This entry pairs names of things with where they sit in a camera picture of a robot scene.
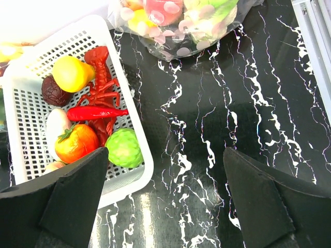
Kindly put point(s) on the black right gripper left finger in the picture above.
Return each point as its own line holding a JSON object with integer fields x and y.
{"x": 57, "y": 209}

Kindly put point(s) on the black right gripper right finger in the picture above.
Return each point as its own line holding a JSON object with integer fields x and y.
{"x": 275, "y": 209}

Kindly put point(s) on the white perforated plastic basket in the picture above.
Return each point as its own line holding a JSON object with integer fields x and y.
{"x": 26, "y": 112}

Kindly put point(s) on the green fake custard apple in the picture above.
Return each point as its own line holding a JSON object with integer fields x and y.
{"x": 124, "y": 149}

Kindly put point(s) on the white-dotted clear food bag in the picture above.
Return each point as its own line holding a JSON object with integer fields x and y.
{"x": 11, "y": 51}

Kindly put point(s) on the orange fake persimmon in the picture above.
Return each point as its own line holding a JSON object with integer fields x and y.
{"x": 75, "y": 143}

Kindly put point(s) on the white fake egg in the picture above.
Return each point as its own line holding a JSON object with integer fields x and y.
{"x": 57, "y": 123}

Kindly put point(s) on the red fake chili pepper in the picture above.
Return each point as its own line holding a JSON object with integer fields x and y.
{"x": 81, "y": 113}

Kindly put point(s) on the aluminium frame rail right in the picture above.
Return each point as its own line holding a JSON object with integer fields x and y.
{"x": 313, "y": 17}

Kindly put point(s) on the red fake lobster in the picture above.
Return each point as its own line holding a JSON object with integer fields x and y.
{"x": 101, "y": 92}

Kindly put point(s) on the dark brown fake passionfruit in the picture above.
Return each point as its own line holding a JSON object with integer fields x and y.
{"x": 53, "y": 94}

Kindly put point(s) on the yellow fake pear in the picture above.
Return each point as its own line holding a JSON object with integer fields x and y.
{"x": 71, "y": 74}

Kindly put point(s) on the pink-dotted clear food bag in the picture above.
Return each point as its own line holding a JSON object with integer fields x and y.
{"x": 177, "y": 29}

